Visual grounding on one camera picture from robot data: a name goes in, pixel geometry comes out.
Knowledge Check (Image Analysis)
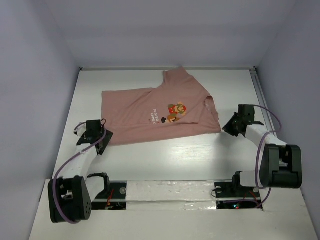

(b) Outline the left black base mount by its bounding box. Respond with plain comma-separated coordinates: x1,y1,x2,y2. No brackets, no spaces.
85,173,127,211

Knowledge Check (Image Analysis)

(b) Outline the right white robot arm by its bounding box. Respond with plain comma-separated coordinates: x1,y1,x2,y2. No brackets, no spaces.
222,104,303,196

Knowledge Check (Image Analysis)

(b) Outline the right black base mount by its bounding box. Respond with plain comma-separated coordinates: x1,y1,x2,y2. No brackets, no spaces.
210,171,262,210

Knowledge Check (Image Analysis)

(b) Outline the pink printed t shirt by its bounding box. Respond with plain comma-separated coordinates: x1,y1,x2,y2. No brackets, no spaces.
101,67,222,146

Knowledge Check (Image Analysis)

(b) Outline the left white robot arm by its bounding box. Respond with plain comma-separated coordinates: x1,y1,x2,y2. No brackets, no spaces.
47,118,113,224

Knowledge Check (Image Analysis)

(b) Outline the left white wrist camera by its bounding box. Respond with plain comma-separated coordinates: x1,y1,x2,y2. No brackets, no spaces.
73,122,87,137

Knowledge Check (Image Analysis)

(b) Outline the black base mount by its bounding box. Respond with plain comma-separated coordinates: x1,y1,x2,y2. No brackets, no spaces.
85,173,127,211
210,171,262,210

